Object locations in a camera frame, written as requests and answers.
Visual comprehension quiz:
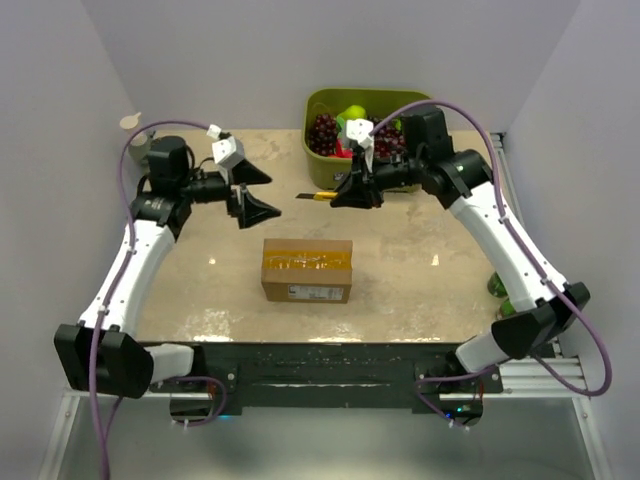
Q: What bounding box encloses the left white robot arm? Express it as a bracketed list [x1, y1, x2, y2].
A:
[54, 133, 281, 399]

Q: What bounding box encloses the dark red grape bunch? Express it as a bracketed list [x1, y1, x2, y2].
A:
[307, 113, 338, 157]

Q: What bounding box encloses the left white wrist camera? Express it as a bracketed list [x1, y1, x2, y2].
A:
[207, 124, 245, 173]

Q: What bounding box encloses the yellow utility knife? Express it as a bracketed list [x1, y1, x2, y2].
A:
[296, 191, 336, 201]

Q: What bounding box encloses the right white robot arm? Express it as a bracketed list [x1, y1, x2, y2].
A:
[331, 107, 590, 393]

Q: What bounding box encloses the grey pump soap bottle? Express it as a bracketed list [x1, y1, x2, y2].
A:
[119, 112, 154, 169]

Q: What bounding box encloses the green pear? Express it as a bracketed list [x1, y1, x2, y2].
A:
[341, 105, 368, 121]

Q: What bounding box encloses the green plastic tub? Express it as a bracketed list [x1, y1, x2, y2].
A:
[302, 87, 429, 190]

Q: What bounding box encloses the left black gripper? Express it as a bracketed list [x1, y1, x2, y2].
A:
[179, 158, 280, 228]

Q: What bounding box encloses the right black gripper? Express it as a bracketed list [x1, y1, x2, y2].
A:
[331, 147, 425, 210]

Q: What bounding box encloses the aluminium frame rail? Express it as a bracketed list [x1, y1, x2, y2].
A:
[38, 349, 611, 480]

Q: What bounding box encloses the green glass bottle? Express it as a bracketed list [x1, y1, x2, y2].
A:
[487, 272, 508, 298]
[496, 298, 517, 320]

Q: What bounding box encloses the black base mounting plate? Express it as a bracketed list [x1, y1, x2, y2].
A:
[151, 342, 503, 426]

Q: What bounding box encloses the brown cardboard express box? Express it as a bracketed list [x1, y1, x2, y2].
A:
[261, 238, 353, 304]

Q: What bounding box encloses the pink dragon fruit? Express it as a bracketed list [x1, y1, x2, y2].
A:
[330, 115, 352, 159]

